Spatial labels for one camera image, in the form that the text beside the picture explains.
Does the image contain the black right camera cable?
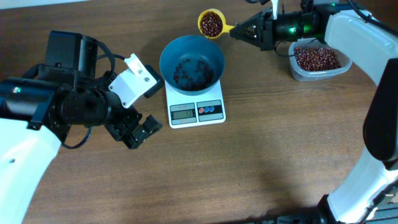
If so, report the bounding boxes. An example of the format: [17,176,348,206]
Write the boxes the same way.
[348,0,398,38]

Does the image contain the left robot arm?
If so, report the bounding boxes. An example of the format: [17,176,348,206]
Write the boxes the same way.
[1,30,164,223]

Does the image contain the clear plastic container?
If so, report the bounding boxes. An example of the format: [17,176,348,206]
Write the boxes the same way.
[289,38,353,82]

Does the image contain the white digital kitchen scale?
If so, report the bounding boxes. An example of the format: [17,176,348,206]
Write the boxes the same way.
[165,81,226,129]

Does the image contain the red beans in scoop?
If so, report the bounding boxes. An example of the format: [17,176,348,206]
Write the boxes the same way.
[200,11,223,37]

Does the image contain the red beans in container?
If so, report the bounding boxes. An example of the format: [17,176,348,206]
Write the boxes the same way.
[294,47,341,72]

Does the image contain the red beans in bowl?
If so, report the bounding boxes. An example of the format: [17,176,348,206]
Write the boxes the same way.
[172,58,215,91]

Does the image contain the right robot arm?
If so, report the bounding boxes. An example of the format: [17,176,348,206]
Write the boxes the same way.
[229,1,397,223]

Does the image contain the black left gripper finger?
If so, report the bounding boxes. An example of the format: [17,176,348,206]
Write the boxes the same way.
[132,115,162,140]
[123,132,146,149]

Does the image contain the yellow measuring scoop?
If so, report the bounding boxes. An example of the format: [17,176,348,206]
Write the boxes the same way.
[197,9,234,39]

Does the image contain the teal bowl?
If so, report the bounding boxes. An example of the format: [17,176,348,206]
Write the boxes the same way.
[159,35,225,96]

